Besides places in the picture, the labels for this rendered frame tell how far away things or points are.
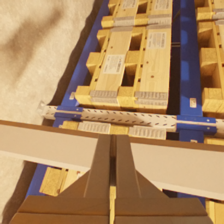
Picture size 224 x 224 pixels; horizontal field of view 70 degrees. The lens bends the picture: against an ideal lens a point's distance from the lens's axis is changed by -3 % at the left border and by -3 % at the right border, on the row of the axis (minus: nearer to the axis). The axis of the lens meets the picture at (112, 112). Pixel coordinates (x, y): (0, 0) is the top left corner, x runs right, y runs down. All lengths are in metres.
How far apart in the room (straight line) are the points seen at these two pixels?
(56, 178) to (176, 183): 0.92
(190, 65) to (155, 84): 0.36
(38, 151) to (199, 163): 0.21
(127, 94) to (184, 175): 0.98
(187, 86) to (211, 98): 0.20
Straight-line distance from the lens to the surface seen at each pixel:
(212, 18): 1.84
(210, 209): 0.98
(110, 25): 1.85
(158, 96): 1.12
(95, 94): 1.21
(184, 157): 0.21
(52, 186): 1.08
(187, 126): 1.11
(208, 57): 1.39
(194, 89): 1.27
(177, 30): 3.46
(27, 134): 0.28
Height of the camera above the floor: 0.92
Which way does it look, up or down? 16 degrees down
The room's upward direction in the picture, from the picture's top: 95 degrees clockwise
